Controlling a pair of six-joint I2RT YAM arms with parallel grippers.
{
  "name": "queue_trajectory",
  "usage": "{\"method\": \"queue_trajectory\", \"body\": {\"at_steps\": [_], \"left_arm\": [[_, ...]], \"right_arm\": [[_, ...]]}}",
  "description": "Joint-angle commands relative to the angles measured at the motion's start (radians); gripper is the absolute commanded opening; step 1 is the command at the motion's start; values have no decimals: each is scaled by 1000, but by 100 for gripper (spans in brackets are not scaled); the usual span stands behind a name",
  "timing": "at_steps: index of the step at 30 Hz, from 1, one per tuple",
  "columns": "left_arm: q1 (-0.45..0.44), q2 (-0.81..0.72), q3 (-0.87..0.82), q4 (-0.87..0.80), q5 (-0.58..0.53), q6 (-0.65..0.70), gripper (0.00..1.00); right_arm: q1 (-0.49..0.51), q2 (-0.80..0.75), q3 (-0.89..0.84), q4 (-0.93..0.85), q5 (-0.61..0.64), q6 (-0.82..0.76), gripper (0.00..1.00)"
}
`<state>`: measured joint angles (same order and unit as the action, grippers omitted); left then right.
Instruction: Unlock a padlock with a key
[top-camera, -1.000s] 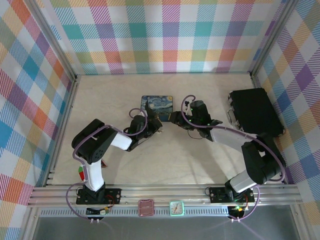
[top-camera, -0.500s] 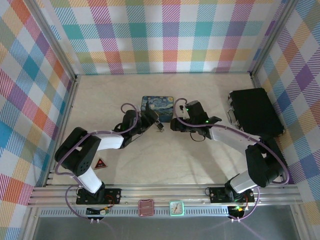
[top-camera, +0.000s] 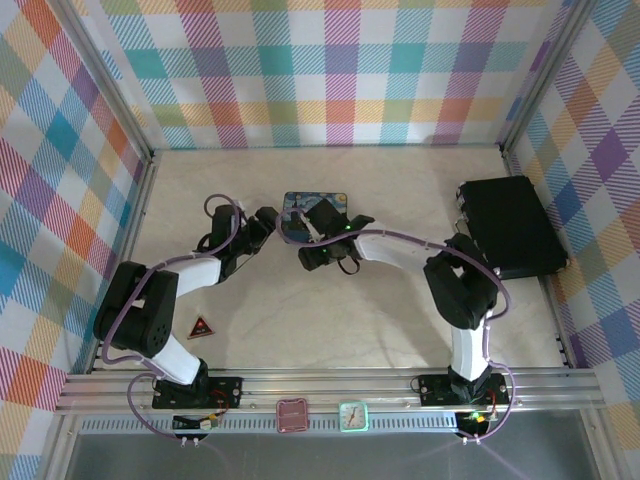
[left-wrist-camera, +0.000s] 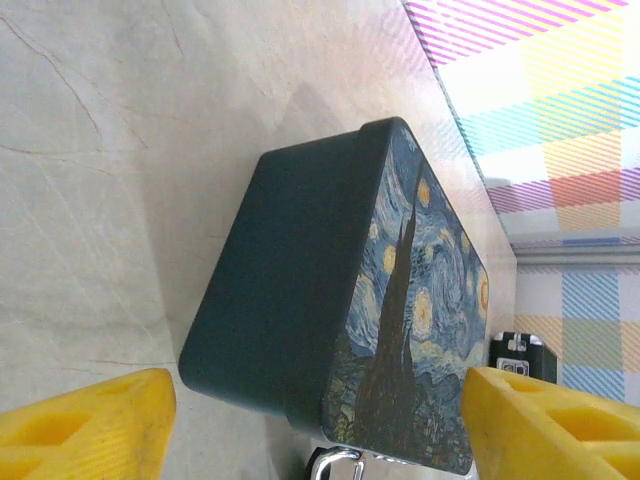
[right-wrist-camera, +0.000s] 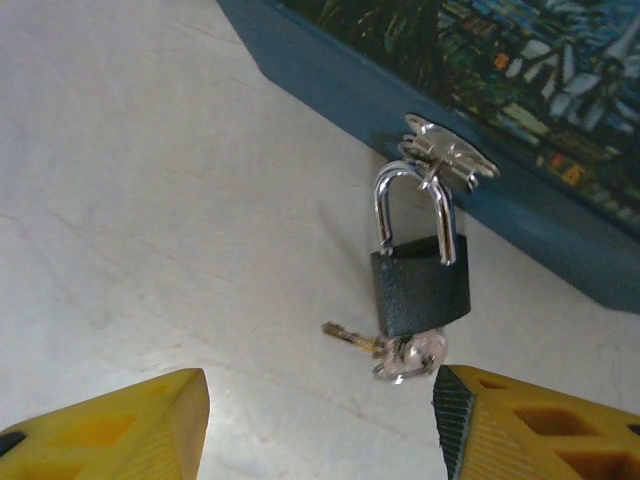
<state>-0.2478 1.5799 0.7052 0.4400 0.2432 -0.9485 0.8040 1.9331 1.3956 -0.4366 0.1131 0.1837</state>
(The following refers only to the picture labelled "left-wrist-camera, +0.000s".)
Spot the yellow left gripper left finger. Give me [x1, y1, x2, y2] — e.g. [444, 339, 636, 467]
[0, 367, 178, 480]

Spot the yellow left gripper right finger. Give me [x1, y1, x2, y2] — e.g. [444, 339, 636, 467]
[459, 365, 640, 480]

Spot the black hard case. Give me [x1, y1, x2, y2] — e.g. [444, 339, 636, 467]
[488, 329, 560, 387]

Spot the starry night painting tin box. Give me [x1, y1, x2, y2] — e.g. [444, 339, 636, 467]
[178, 115, 491, 476]

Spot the aluminium frame post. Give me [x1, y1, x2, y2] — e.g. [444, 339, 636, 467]
[510, 238, 640, 269]

